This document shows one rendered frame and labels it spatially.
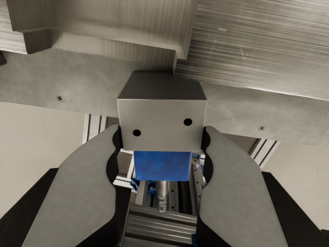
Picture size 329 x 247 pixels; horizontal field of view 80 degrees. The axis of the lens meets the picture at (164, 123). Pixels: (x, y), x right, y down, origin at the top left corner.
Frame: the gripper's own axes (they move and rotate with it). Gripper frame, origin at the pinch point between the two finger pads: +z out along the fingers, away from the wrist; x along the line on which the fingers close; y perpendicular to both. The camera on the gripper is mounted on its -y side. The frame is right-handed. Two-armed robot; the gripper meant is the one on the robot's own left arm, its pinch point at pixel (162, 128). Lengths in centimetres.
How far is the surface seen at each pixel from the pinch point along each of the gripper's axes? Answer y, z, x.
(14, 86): -1.0, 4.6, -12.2
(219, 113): 1.3, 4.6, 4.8
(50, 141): 61, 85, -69
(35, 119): 46, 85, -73
